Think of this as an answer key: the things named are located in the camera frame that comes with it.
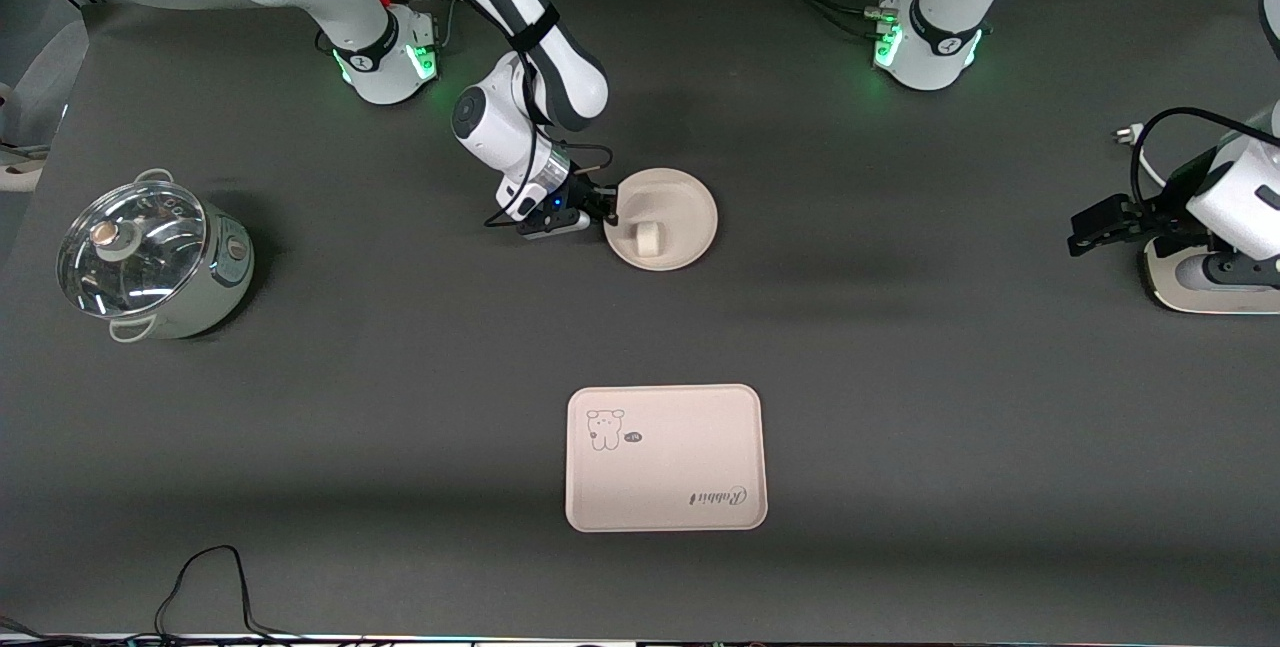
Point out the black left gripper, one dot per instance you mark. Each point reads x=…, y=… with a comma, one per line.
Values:
x=1158, y=211

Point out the beige round plate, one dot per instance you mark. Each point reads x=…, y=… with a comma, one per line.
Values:
x=685, y=212

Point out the beige rectangular rabbit tray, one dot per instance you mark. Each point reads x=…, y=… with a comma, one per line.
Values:
x=680, y=467

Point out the glass pot lid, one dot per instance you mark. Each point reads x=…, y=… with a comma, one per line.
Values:
x=150, y=267

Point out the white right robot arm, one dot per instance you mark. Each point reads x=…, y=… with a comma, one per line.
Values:
x=570, y=77

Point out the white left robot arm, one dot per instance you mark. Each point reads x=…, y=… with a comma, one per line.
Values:
x=940, y=47

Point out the pale green electric pot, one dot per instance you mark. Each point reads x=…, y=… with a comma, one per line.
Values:
x=225, y=277

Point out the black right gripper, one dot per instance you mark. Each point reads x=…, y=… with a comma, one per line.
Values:
x=582, y=195

